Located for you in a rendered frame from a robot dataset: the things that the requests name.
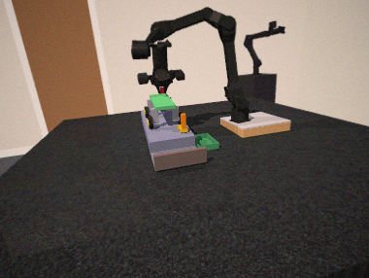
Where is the yellow wheel chock with orange handle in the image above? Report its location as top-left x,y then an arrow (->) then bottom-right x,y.
177,114 -> 187,133

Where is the green tray rim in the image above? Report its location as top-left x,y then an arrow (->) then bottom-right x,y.
195,133 -> 219,151

